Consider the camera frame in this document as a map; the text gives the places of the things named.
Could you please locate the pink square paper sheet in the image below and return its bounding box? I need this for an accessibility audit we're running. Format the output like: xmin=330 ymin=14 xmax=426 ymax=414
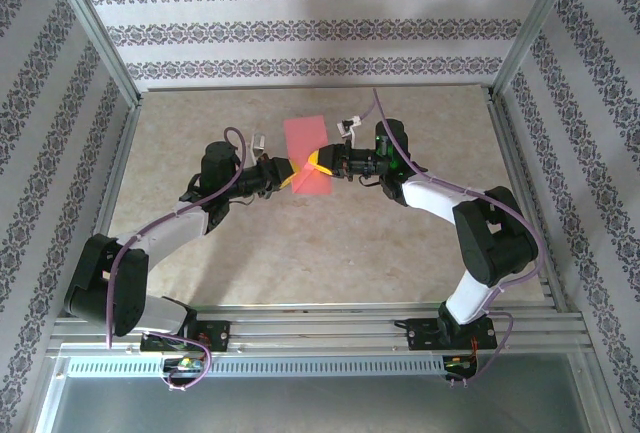
xmin=283 ymin=115 xmax=335 ymax=198

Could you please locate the grey metal sheet panel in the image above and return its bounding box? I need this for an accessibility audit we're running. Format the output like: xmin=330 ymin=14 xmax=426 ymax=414
xmin=29 ymin=352 xmax=619 ymax=433

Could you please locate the small electronics board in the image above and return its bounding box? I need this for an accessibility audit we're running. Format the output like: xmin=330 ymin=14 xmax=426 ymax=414
xmin=163 ymin=356 xmax=205 ymax=373
xmin=443 ymin=354 xmax=476 ymax=372

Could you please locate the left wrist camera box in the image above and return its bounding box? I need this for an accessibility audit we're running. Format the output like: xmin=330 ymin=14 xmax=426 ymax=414
xmin=249 ymin=132 xmax=270 ymax=164

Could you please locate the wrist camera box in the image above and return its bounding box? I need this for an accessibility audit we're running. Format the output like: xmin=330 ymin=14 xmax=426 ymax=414
xmin=335 ymin=115 xmax=365 ymax=143
xmin=249 ymin=132 xmax=270 ymax=164

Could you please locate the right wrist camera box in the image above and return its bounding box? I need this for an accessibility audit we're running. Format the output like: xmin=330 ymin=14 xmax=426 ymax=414
xmin=335 ymin=115 xmax=365 ymax=143

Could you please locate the aluminium rail along wall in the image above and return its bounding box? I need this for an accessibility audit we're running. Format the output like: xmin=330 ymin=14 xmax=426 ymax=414
xmin=142 ymin=83 xmax=496 ymax=95

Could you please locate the aluminium side rail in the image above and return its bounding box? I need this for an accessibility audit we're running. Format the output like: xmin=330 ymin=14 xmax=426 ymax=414
xmin=68 ymin=102 xmax=145 ymax=317
xmin=487 ymin=90 xmax=572 ymax=314

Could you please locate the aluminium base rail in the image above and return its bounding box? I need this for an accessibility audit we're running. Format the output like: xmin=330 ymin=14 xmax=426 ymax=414
xmin=47 ymin=302 xmax=596 ymax=357

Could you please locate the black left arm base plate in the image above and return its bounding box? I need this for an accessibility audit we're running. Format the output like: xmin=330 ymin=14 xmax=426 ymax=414
xmin=139 ymin=319 xmax=232 ymax=354

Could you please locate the aluminium frame post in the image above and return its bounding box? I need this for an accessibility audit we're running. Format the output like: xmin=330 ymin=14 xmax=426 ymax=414
xmin=42 ymin=0 xmax=145 ymax=110
xmin=491 ymin=0 xmax=586 ymax=102

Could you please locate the slotted metal cable duct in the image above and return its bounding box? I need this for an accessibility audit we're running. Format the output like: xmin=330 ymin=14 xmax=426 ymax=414
xmin=64 ymin=355 xmax=449 ymax=379

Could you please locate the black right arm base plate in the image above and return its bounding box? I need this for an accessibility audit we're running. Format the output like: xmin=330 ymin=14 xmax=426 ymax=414
xmin=405 ymin=316 xmax=499 ymax=353

